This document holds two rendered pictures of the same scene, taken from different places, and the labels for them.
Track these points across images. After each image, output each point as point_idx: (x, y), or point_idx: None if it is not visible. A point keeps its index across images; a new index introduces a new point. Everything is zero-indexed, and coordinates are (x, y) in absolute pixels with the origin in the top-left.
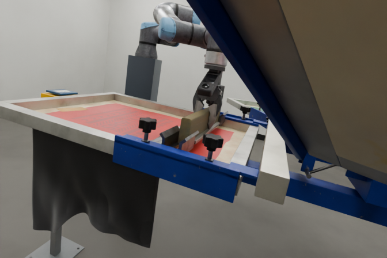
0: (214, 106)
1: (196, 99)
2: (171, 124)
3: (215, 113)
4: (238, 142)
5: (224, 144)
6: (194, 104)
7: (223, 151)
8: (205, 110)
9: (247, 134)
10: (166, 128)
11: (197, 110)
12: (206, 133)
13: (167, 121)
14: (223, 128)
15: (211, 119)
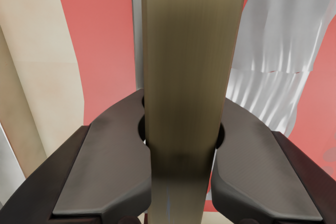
0: (90, 186)
1: (330, 219)
2: (314, 149)
3: (93, 137)
4: (53, 128)
5: (79, 76)
6: (306, 169)
7: None
8: (180, 138)
9: (8, 161)
10: (334, 91)
11: (244, 135)
12: (132, 13)
13: (335, 166)
14: (142, 215)
15: (124, 106)
